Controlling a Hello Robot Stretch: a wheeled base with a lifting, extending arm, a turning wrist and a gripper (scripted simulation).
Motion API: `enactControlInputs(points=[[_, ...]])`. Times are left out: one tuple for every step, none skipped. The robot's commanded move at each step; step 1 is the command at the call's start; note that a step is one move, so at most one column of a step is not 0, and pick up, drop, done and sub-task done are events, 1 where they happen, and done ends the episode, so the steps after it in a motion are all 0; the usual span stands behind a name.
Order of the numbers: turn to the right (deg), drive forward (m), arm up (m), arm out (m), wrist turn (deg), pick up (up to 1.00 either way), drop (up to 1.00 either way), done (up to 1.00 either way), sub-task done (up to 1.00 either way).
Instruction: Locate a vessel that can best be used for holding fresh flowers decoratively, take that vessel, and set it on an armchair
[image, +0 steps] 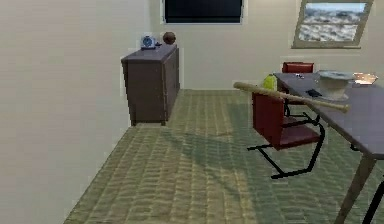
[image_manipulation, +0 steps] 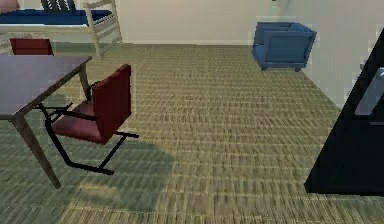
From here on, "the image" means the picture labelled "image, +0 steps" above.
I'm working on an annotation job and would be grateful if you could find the dark brown chest of drawers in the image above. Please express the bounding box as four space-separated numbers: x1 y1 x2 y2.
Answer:
120 44 181 127

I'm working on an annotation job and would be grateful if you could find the brown basketball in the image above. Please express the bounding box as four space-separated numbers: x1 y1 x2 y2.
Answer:
162 31 177 46

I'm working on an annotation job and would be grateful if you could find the yellow green bottle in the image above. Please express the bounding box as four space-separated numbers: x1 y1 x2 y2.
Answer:
262 73 278 92

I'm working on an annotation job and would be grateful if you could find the blue alarm clock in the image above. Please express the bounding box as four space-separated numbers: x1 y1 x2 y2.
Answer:
140 33 157 51

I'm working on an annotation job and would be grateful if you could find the wooden baseball bat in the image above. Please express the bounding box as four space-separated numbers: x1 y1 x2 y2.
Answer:
233 81 350 114

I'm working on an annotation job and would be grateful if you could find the dark window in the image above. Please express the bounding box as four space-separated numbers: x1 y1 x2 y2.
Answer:
162 0 245 25

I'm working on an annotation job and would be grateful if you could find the black remote control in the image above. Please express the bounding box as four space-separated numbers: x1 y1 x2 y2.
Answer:
305 88 323 98

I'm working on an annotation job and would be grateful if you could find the pale grey bowl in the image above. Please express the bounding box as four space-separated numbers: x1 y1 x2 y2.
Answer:
317 70 356 102

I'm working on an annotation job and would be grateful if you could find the framed landscape picture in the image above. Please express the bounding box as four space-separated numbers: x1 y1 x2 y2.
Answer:
291 0 375 50

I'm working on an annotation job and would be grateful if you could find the dark purple table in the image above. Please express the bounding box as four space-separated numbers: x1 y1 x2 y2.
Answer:
273 71 384 224

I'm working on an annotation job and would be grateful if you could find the shiny orange flat object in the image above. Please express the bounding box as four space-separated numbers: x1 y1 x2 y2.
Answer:
353 72 379 86

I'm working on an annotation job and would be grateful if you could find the black chair leg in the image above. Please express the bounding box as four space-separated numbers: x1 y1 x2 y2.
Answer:
362 180 384 224

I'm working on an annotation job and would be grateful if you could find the red chair with black frame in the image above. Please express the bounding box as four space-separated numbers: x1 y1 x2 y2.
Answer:
281 61 315 74
246 92 326 180

